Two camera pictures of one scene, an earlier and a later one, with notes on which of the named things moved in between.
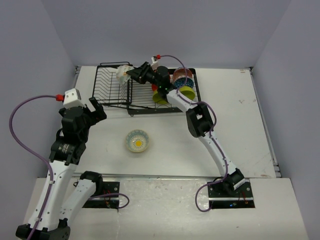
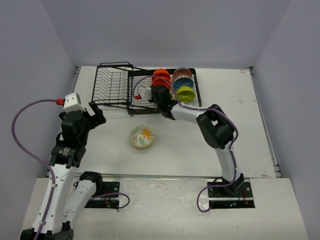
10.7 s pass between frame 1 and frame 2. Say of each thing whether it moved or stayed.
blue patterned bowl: stayed
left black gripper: stayed
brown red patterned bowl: stayed
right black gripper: moved
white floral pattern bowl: moved
